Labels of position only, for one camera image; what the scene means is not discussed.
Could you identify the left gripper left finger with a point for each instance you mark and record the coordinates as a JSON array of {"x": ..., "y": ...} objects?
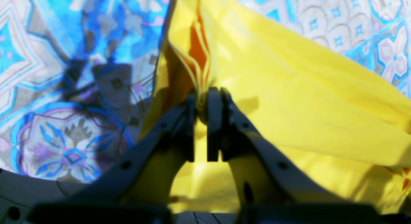
[{"x": 136, "y": 189}]

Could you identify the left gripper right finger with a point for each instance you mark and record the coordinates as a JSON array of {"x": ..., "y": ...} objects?
[{"x": 271, "y": 189}]

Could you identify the patterned blue tile tablecloth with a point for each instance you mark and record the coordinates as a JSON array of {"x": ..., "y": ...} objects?
[{"x": 77, "y": 75}]

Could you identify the yellow T-shirt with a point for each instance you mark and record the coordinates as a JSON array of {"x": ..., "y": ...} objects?
[{"x": 344, "y": 126}]

